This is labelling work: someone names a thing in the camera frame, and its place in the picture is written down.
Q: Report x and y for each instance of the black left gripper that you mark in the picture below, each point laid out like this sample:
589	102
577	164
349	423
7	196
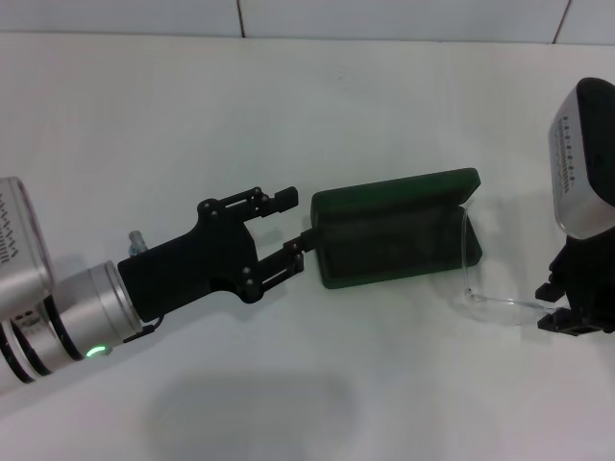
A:
192	269

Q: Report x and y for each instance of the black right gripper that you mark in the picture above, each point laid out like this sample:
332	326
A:
588	283

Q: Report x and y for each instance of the clear white glasses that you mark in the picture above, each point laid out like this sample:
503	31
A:
499	305

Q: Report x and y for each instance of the green glasses case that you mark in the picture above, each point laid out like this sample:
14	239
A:
394	245

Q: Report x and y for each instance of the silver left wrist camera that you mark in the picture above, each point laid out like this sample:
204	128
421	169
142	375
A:
21	249

